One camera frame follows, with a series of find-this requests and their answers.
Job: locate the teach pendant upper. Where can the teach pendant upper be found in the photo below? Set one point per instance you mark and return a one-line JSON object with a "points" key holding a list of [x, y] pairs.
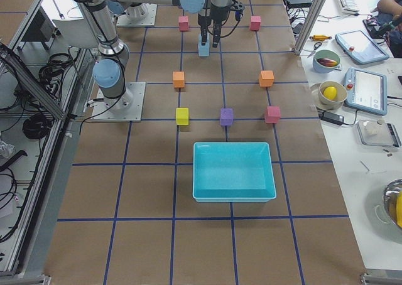
{"points": [[360, 47]]}

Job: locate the metal base plate cabled arm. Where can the metal base plate cabled arm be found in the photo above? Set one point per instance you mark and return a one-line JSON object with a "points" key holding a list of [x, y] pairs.
{"points": [[140, 16]]}

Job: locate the dark pink block with hole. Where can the dark pink block with hole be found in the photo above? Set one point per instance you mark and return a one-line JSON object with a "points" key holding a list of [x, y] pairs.
{"points": [[183, 23]]}

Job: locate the purple block near cyan bin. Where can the purple block near cyan bin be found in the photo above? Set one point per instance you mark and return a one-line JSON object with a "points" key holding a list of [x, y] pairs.
{"points": [[226, 116]]}

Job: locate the yellow lemon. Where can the yellow lemon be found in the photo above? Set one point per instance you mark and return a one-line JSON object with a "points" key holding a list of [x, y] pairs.
{"points": [[330, 93]]}

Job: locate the teach pendant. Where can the teach pendant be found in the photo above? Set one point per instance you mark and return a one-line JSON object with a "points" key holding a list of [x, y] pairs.
{"points": [[360, 47], [366, 91]]}

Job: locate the metal base plate cyan side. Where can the metal base plate cyan side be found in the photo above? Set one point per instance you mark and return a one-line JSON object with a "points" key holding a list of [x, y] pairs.
{"points": [[128, 108]]}

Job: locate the black power adapter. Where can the black power adapter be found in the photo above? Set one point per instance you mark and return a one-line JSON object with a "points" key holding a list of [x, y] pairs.
{"points": [[331, 118]]}

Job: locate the steel bowl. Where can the steel bowl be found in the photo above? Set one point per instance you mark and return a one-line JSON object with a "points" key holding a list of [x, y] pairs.
{"points": [[380, 207]]}

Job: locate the kitchen scale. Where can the kitchen scale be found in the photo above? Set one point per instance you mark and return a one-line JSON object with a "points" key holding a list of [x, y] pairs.
{"points": [[378, 133]]}

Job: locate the pink block far centre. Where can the pink block far centre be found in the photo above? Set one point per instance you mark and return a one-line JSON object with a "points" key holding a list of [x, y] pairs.
{"points": [[255, 23]]}

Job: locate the wrist camera mount cabled arm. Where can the wrist camera mount cabled arm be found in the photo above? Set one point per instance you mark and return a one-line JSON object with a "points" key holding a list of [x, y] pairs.
{"points": [[238, 8]]}

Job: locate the purple fruit in bowl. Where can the purple fruit in bowl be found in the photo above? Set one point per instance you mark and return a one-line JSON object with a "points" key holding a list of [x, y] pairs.
{"points": [[327, 62]]}

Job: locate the green bowl with purple fruit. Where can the green bowl with purple fruit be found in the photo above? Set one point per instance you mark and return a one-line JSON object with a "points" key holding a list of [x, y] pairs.
{"points": [[324, 54]]}

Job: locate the orange block near robot bases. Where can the orange block near robot bases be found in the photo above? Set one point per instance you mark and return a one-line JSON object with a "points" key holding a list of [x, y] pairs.
{"points": [[178, 79]]}

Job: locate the pink block cyan side corner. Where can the pink block cyan side corner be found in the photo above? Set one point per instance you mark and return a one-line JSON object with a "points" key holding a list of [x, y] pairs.
{"points": [[272, 114]]}

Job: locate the robot arm near cyan bin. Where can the robot arm near cyan bin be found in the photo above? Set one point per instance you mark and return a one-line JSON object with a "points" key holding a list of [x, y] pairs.
{"points": [[109, 73]]}

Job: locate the cracked light blue block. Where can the cracked light blue block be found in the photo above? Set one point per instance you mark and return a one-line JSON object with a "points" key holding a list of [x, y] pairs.
{"points": [[203, 50]]}

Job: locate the aluminium frame post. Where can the aluminium frame post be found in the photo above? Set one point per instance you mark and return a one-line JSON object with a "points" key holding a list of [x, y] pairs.
{"points": [[312, 16]]}

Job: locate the teach pendant lower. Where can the teach pendant lower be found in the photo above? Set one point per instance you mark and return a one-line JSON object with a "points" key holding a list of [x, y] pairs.
{"points": [[366, 91]]}

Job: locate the beige bowl with lemon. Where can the beige bowl with lemon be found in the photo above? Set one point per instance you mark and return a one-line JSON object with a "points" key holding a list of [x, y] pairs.
{"points": [[321, 102]]}

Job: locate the orange block far from bases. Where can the orange block far from bases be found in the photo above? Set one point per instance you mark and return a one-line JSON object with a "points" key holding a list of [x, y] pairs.
{"points": [[266, 78]]}

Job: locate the cyan plastic bin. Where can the cyan plastic bin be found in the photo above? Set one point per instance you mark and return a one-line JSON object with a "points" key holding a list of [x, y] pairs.
{"points": [[234, 172]]}

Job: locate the black gripper cyan side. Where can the black gripper cyan side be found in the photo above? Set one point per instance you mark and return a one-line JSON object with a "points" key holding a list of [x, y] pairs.
{"points": [[210, 17]]}

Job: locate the yellow foam block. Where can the yellow foam block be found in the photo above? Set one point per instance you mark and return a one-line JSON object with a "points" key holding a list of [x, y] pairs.
{"points": [[182, 116]]}

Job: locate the black handled scissors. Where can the black handled scissors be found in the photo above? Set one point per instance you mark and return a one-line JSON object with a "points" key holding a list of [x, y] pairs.
{"points": [[316, 46]]}

